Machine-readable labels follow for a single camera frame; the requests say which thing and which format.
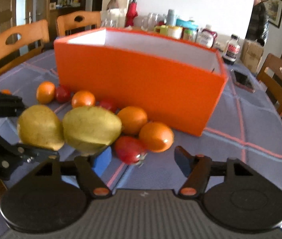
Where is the black hanging jacket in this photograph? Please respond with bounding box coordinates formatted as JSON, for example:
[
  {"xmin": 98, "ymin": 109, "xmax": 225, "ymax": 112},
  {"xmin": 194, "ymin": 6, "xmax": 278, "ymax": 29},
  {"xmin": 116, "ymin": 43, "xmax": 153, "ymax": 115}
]
[{"xmin": 245, "ymin": 2, "xmax": 269, "ymax": 46}]

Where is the orange cardboard box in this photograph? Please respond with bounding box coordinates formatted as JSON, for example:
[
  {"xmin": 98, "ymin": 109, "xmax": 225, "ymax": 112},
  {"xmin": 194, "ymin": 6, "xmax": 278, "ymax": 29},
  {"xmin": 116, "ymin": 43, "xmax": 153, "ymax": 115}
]
[{"xmin": 54, "ymin": 28, "xmax": 228, "ymax": 136}]

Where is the dark supplement bottle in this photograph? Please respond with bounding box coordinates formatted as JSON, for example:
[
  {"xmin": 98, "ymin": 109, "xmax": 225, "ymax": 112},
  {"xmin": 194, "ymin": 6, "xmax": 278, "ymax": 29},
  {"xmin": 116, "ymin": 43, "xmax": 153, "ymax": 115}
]
[{"xmin": 222, "ymin": 34, "xmax": 240, "ymax": 65}]

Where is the yellow pear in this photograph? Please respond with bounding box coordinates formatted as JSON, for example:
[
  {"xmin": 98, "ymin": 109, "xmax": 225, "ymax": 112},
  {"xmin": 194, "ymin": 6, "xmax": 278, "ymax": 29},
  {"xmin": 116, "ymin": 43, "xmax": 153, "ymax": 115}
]
[
  {"xmin": 17, "ymin": 105, "xmax": 65, "ymax": 151},
  {"xmin": 62, "ymin": 106, "xmax": 123, "ymax": 154}
]

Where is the grey blue thermos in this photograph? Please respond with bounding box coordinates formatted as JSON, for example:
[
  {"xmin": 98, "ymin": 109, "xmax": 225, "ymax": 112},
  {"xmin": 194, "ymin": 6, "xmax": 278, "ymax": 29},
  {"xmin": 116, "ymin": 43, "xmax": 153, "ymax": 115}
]
[{"xmin": 166, "ymin": 9, "xmax": 176, "ymax": 26}]

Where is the paper shopping bag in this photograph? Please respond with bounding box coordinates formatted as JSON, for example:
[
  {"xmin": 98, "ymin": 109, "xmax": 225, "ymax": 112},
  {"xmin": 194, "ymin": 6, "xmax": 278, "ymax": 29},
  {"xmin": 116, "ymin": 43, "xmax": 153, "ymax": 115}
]
[{"xmin": 101, "ymin": 0, "xmax": 130, "ymax": 28}]

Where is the framed picture on wall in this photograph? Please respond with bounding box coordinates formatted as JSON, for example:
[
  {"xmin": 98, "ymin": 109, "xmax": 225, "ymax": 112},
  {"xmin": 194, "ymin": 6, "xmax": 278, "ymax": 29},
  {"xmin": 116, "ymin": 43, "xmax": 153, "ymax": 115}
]
[{"xmin": 262, "ymin": 0, "xmax": 282, "ymax": 28}]

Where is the small orange mandarin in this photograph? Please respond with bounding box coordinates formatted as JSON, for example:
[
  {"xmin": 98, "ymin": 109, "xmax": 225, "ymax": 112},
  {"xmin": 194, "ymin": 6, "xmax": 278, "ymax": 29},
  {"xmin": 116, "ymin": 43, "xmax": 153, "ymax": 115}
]
[{"xmin": 1, "ymin": 89, "xmax": 12, "ymax": 95}]

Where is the white red-lidded jar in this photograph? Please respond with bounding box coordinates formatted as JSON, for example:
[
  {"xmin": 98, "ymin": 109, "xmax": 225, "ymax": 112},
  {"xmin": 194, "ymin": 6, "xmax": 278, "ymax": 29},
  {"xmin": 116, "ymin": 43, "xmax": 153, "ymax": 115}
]
[{"xmin": 199, "ymin": 28, "xmax": 218, "ymax": 48}]

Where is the smartphone on table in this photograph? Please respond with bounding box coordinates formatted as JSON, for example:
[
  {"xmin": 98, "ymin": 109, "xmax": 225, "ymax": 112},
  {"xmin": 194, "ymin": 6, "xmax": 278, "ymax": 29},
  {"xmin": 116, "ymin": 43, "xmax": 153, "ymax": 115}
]
[{"xmin": 230, "ymin": 69, "xmax": 255, "ymax": 93}]

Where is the teal plastic container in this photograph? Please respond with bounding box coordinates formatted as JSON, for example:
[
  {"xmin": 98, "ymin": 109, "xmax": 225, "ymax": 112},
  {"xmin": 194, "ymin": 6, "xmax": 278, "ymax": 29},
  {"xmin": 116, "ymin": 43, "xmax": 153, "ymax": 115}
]
[{"xmin": 176, "ymin": 18, "xmax": 198, "ymax": 30}]

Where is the red folded umbrella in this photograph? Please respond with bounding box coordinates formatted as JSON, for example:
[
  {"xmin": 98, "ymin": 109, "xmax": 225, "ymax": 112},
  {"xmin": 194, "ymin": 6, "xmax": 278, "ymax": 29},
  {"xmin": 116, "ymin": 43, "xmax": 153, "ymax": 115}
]
[{"xmin": 125, "ymin": 0, "xmax": 138, "ymax": 27}]

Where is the cream lidded jar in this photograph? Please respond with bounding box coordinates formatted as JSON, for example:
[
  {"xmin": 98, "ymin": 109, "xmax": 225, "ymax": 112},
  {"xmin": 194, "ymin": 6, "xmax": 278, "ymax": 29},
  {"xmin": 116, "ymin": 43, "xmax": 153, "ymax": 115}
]
[{"xmin": 167, "ymin": 26, "xmax": 183, "ymax": 39}]

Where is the red tomato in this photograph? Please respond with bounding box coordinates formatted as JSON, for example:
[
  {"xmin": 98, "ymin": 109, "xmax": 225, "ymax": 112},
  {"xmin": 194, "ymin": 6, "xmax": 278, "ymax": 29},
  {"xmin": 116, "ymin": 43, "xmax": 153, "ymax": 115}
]
[
  {"xmin": 55, "ymin": 86, "xmax": 72, "ymax": 104},
  {"xmin": 113, "ymin": 136, "xmax": 147, "ymax": 165},
  {"xmin": 99, "ymin": 98, "xmax": 118, "ymax": 113}
]

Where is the plaid blue tablecloth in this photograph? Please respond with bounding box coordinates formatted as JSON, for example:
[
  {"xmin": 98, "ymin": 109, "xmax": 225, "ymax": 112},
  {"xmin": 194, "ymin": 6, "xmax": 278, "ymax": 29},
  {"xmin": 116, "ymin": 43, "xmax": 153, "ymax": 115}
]
[{"xmin": 0, "ymin": 48, "xmax": 282, "ymax": 239}]

